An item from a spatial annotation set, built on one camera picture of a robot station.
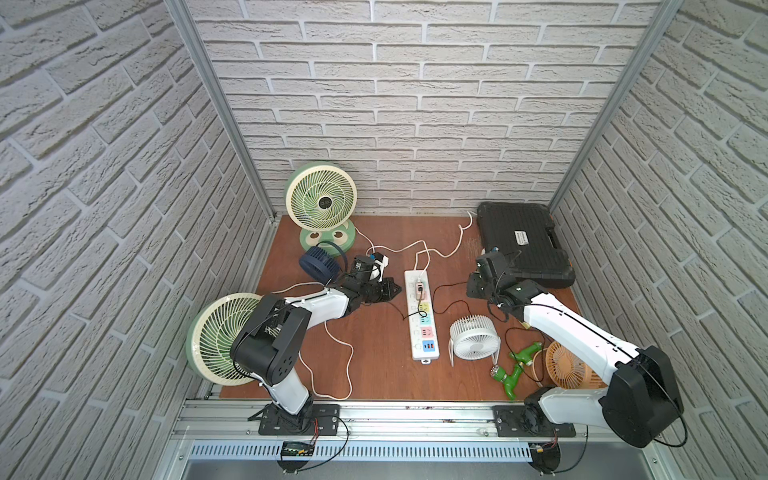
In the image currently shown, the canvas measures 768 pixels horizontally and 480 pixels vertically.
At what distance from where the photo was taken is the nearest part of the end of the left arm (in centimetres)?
75

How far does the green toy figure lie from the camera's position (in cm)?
80

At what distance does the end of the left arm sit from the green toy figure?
37 centimetres
